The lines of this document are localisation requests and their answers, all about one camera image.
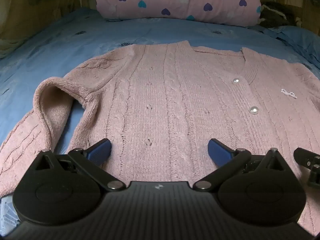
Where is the pink heart print quilt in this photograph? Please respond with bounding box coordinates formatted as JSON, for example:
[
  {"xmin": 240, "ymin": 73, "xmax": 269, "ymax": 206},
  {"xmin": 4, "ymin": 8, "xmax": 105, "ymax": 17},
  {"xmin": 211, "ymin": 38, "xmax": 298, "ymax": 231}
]
[{"xmin": 96, "ymin": 0, "xmax": 262, "ymax": 27}]

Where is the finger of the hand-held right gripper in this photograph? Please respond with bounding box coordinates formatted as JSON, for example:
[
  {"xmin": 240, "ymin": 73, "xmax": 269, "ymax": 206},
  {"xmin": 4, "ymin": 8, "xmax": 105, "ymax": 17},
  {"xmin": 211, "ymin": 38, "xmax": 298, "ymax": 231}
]
[{"xmin": 293, "ymin": 147, "xmax": 320, "ymax": 188}]

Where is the dark plush toy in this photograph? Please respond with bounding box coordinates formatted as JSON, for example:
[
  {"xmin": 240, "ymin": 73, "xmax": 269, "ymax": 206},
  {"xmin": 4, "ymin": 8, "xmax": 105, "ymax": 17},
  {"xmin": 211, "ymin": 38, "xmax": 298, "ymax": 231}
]
[{"xmin": 259, "ymin": 1, "xmax": 302, "ymax": 28}]

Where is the pink knitted cardigan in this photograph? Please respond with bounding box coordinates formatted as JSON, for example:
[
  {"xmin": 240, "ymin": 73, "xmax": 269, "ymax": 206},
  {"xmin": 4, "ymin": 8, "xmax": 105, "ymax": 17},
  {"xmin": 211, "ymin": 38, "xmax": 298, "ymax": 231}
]
[{"xmin": 0, "ymin": 40, "xmax": 320, "ymax": 235}]

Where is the blue pillow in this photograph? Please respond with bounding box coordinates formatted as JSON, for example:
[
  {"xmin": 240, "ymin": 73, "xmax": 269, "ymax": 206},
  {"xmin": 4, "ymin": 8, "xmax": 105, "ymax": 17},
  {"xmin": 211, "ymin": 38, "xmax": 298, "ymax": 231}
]
[{"xmin": 274, "ymin": 25, "xmax": 320, "ymax": 69}]

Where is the beige bed curtain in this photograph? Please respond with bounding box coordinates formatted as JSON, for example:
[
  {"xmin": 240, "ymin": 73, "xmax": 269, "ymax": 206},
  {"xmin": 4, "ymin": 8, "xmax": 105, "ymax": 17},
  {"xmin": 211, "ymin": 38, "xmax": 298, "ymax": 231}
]
[{"xmin": 0, "ymin": 0, "xmax": 82, "ymax": 59}]

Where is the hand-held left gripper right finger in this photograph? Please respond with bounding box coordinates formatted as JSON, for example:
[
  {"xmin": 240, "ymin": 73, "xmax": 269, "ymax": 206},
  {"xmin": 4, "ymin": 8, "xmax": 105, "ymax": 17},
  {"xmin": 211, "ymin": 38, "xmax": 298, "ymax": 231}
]
[{"xmin": 194, "ymin": 138, "xmax": 288, "ymax": 193}]

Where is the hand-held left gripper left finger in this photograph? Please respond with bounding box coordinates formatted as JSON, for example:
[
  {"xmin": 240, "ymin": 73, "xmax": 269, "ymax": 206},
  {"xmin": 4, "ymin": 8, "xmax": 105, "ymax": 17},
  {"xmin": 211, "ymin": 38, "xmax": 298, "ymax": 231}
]
[{"xmin": 31, "ymin": 138, "xmax": 125, "ymax": 193}]

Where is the blue bed sheet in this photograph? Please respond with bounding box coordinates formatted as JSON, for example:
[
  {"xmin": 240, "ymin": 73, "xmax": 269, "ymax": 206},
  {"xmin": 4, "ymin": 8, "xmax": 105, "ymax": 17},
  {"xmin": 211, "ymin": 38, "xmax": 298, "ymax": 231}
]
[{"xmin": 0, "ymin": 7, "xmax": 320, "ymax": 233}]

